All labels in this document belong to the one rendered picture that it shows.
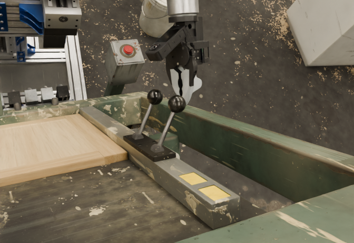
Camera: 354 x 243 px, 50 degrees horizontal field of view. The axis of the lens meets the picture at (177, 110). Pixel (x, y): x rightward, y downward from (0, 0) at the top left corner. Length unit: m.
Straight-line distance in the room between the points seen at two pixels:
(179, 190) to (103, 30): 2.23
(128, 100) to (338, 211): 1.15
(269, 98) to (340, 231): 2.63
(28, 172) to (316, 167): 0.58
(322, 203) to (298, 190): 0.35
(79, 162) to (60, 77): 1.46
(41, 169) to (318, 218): 0.62
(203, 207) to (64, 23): 1.15
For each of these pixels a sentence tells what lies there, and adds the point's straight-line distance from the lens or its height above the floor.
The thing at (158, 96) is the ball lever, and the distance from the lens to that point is 0.88.
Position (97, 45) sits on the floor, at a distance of 2.72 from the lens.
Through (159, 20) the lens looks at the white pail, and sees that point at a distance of 2.71.
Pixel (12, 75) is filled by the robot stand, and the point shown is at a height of 0.21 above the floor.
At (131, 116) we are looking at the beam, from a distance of 1.50.
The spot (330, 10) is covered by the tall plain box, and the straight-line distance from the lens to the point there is 3.18.
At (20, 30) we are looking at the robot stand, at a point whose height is 0.72.
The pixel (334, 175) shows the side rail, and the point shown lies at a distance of 0.71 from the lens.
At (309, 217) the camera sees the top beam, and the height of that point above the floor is 1.86.
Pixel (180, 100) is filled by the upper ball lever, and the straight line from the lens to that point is 0.77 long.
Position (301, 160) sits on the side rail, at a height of 1.61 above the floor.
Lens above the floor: 2.18
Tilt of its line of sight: 57 degrees down
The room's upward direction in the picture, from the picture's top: 35 degrees clockwise
